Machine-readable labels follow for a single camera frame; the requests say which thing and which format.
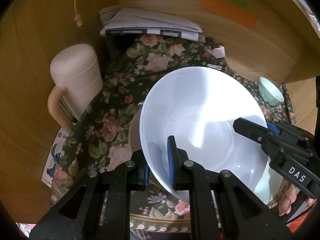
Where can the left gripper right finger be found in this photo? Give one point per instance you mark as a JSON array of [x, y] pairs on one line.
[[178, 173]]

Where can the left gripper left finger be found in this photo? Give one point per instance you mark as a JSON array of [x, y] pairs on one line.
[[140, 173]]

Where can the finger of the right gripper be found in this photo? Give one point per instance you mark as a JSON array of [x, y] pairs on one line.
[[271, 126], [256, 133]]

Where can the mint green bowl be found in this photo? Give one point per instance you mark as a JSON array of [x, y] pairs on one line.
[[269, 92]]

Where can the pink bowl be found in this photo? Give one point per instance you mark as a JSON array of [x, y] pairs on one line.
[[134, 135]]

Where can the mint green plate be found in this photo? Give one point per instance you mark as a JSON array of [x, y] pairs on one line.
[[269, 184]]

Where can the white panda bowl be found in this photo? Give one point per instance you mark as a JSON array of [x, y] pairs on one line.
[[198, 105]]

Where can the person's right hand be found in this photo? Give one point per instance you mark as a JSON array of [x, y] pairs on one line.
[[287, 195]]

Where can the floral dark green cloth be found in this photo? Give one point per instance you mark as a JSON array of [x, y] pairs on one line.
[[100, 139]]

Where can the white small box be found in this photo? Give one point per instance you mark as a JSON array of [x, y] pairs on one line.
[[218, 52]]

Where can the Stitch cartoon card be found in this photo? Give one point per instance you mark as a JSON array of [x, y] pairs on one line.
[[53, 157]]

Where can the orange sticky note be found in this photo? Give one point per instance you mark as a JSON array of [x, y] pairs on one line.
[[231, 11]]

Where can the stack of papers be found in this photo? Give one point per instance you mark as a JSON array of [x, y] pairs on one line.
[[136, 21]]

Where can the pink mug with handle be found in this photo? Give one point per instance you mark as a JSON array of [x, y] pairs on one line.
[[76, 74]]

